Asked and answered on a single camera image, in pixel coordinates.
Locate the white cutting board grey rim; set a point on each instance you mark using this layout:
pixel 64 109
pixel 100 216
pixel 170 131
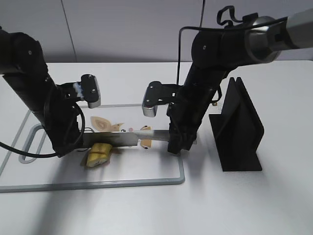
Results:
pixel 127 166

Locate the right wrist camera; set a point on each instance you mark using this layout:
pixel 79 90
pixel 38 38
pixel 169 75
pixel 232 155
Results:
pixel 159 94

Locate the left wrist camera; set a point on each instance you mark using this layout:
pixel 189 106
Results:
pixel 88 90

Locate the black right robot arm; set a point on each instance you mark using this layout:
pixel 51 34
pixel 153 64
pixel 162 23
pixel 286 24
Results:
pixel 217 52

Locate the kitchen knife white handle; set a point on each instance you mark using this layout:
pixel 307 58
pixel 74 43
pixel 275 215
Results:
pixel 121 139

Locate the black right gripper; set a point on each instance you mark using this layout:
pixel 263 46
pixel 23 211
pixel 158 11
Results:
pixel 186 116

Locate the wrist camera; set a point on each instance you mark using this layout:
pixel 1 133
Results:
pixel 159 94
pixel 88 90

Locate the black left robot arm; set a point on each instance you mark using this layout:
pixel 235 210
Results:
pixel 23 67

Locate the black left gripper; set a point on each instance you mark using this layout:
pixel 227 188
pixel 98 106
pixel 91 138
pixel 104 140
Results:
pixel 64 120

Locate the black knife stand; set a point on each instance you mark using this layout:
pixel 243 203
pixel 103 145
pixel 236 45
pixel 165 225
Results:
pixel 237 130

